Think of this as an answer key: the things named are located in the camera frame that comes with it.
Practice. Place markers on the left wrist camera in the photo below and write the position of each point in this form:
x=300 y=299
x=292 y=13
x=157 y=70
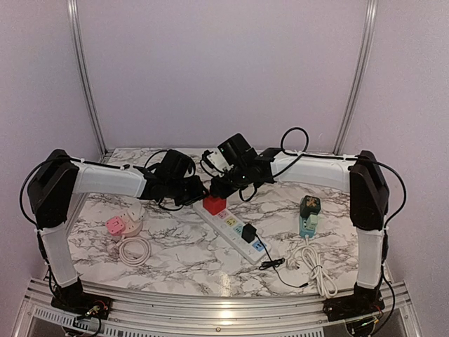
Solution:
x=175 y=165

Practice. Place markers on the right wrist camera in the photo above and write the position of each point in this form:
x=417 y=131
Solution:
x=227 y=154

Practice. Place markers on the white plug on pink strip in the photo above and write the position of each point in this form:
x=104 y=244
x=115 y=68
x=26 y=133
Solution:
x=136 y=212

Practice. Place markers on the red cube socket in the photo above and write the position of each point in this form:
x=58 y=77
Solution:
x=214 y=205

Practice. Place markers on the dark green cube plug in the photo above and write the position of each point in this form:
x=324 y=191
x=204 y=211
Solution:
x=310 y=205

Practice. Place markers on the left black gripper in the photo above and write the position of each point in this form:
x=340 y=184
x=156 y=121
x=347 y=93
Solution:
x=198 y=192

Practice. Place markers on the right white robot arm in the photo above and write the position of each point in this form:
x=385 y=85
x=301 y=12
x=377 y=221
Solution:
x=360 y=176

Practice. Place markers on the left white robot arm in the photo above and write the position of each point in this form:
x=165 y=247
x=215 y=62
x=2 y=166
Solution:
x=50 y=186

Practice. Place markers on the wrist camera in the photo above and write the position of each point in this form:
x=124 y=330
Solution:
x=227 y=154
x=175 y=165

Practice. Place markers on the pink round power strip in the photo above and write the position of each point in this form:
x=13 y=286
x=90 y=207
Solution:
x=132 y=229

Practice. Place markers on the right aluminium frame post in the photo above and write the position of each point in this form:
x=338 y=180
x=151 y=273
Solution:
x=360 y=70

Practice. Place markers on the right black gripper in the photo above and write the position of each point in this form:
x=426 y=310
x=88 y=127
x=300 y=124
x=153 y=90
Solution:
x=222 y=191

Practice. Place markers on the pink cube socket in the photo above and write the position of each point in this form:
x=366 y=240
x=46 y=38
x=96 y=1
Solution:
x=116 y=226

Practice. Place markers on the white multicolour power strip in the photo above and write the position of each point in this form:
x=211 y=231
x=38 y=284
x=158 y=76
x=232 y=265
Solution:
x=230 y=228

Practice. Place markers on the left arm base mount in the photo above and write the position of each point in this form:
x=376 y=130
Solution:
x=84 y=305

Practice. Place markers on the left aluminium frame post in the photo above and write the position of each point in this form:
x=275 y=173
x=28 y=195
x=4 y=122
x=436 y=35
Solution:
x=73 y=13

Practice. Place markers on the aluminium front rail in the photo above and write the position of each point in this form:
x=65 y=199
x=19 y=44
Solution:
x=139 y=313

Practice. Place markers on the black power adapter with cable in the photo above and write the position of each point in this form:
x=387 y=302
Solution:
x=250 y=232

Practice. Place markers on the teal power strip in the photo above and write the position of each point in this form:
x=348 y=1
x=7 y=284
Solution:
x=307 y=226

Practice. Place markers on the aluminium frame post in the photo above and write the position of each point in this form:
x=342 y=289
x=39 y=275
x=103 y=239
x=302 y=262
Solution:
x=360 y=70
x=73 y=13

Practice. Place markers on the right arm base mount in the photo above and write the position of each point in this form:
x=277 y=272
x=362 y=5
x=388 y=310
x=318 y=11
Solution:
x=362 y=302

